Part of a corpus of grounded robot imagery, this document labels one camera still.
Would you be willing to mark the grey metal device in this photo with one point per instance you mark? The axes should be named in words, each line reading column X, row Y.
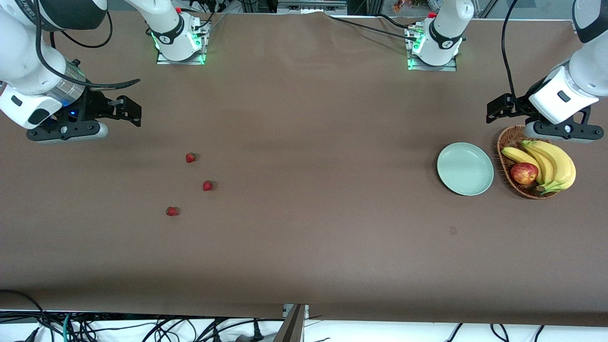
column 323, row 5

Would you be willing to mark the yellow banana bunch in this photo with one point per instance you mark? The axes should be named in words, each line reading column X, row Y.
column 560, row 166

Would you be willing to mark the red apple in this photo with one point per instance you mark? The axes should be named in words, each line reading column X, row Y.
column 524, row 173

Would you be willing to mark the red strawberry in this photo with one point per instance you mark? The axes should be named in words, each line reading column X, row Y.
column 172, row 211
column 190, row 157
column 207, row 185

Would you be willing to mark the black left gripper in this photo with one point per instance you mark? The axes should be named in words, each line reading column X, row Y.
column 524, row 102

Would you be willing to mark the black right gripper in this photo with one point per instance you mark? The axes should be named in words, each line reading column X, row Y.
column 91, row 106

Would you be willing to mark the brown table cover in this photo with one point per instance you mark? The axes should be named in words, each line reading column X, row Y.
column 304, row 237

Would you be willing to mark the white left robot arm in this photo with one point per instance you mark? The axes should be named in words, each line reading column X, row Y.
column 589, row 71

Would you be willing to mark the brown wicker basket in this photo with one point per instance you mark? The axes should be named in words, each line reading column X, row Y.
column 506, row 166

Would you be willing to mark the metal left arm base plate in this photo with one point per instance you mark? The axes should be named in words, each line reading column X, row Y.
column 446, row 68

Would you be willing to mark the dark table frame beam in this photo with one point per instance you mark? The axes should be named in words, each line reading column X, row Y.
column 292, row 327

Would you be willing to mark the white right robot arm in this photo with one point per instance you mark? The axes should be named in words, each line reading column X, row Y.
column 23, row 71

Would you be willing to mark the light green plate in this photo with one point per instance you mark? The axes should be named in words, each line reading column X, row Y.
column 463, row 168

